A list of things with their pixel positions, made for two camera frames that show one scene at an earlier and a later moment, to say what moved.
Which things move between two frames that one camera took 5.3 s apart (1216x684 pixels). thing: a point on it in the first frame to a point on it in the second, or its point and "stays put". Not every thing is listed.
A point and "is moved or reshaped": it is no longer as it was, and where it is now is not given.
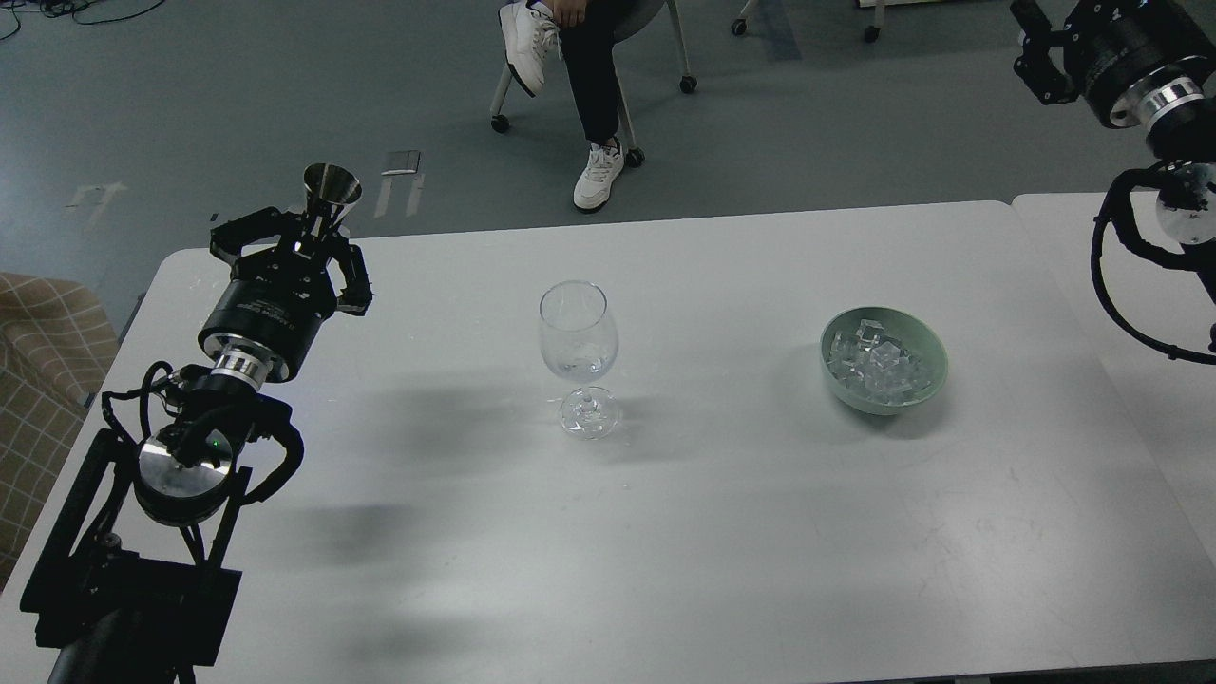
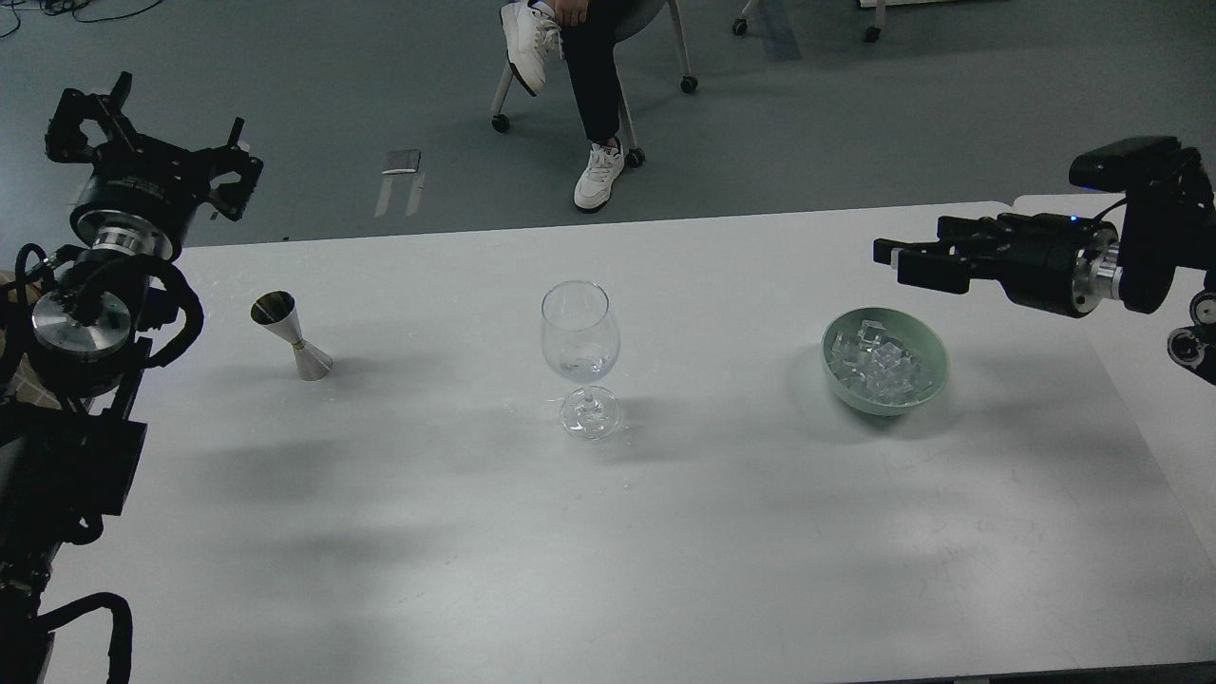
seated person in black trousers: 584,30 stays put
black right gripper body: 1138,59 to 1060,264
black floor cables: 62,8 stays put
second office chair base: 871,33 stays put
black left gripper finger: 228,238 to 65,138
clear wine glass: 579,343 stays put
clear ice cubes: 872,365 stays put
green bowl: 922,345 stays put
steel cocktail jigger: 332,182 is moved or reshaped
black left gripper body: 271,313 to 151,185
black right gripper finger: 1034,66 to 946,271
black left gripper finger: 357,294 to 232,199
